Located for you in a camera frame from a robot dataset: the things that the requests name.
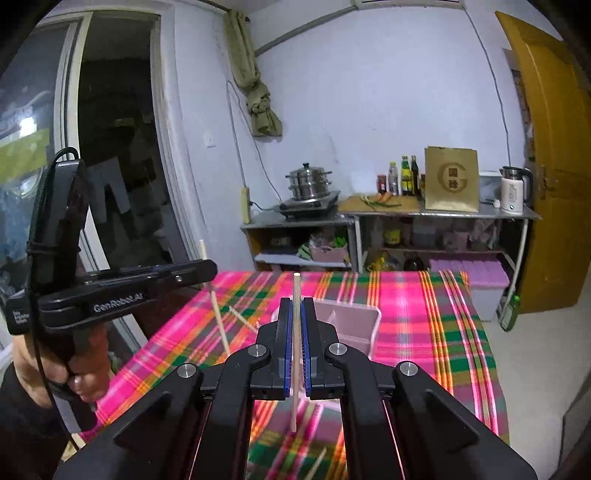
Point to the dark round pot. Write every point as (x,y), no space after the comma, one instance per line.
(414,263)

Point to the small red jar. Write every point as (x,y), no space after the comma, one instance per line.
(382,184)

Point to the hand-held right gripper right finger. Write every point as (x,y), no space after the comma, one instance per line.
(306,350)

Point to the pink plaid tablecloth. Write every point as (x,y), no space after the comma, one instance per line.
(415,332)

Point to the dark sauce bottle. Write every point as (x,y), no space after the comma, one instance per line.
(414,177)

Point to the olive knotted curtain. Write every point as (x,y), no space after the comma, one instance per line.
(258,101)

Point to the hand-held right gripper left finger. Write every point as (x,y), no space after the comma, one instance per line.
(289,350)

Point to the clear plastic bottle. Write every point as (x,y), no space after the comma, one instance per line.
(393,180)

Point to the small dark jar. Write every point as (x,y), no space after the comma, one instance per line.
(422,185)

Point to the yellow wooden door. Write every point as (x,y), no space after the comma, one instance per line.
(558,184)

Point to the yellow plastic tub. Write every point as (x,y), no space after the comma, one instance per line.
(392,237)

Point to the stainless steel steamer pot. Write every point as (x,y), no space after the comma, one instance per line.
(308,182)

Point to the white sliding door frame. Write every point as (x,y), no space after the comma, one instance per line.
(76,92)

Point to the wooden cutting board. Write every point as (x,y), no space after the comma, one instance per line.
(369,203)

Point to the white wall switch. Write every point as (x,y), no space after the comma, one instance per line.
(210,137)

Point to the tall metal shelf table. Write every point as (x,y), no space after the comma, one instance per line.
(438,216)

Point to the black induction cooker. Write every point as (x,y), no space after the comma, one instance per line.
(307,206)

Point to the hanging grey clothes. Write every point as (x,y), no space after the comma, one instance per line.
(111,184)

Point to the yellow plastic bag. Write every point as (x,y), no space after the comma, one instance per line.
(381,264)

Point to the green onion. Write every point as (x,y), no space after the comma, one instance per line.
(376,203)

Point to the low metal shelf table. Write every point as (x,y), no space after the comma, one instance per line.
(295,224)

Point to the grey wall pipe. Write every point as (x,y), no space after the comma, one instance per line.
(300,32)

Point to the orange carrot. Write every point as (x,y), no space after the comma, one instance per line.
(385,197)

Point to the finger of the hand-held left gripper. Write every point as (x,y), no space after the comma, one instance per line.
(184,279)

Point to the yellowish power strip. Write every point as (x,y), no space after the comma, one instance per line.
(246,203)

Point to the white electric kettle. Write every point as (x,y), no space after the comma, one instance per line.
(513,194)

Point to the gold paper bag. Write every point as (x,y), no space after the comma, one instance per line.
(451,182)

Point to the single light wooden chopstick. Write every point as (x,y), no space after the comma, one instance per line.
(219,318)
(244,318)
(294,415)

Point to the lilac lidded storage box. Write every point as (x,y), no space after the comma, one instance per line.
(475,277)

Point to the pink plastic utensil basket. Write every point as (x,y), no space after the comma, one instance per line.
(351,323)

